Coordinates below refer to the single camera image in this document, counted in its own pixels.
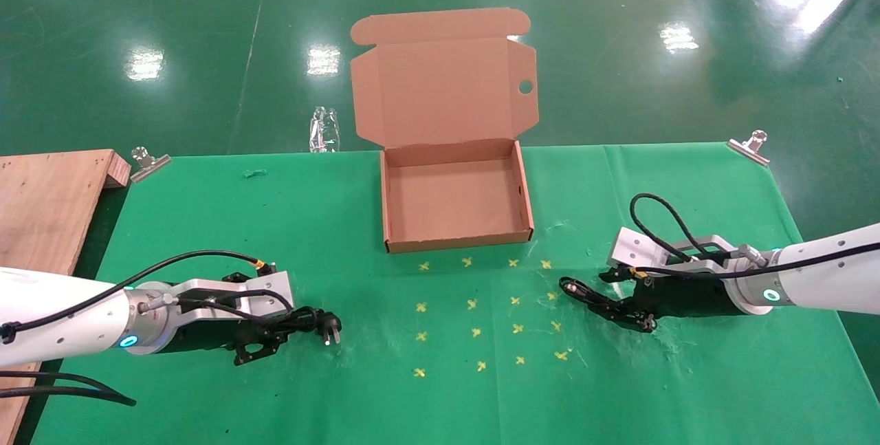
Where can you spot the open brown cardboard box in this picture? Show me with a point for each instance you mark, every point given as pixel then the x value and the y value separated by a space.
pixel 447 87

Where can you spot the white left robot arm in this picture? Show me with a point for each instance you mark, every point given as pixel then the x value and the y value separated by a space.
pixel 62 314

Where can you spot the brown wooden board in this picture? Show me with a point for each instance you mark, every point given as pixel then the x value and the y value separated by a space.
pixel 48 204

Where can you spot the green table cloth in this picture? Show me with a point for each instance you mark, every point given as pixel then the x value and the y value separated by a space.
pixel 378 400

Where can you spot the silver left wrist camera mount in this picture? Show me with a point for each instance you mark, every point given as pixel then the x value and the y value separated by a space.
pixel 268 290

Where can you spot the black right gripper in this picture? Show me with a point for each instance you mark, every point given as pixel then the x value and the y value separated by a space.
pixel 687 297

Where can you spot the silver metal binder clip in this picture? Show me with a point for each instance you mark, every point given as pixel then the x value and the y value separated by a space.
pixel 148 168
pixel 749 149

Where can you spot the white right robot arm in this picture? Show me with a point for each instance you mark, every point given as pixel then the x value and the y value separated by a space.
pixel 832 276

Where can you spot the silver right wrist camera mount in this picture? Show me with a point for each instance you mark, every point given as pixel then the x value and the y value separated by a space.
pixel 636 247

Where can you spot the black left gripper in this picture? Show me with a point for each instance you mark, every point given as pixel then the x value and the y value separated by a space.
pixel 220 333

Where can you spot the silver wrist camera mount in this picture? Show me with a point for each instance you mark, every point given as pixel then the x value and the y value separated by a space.
pixel 636 247
pixel 268 290

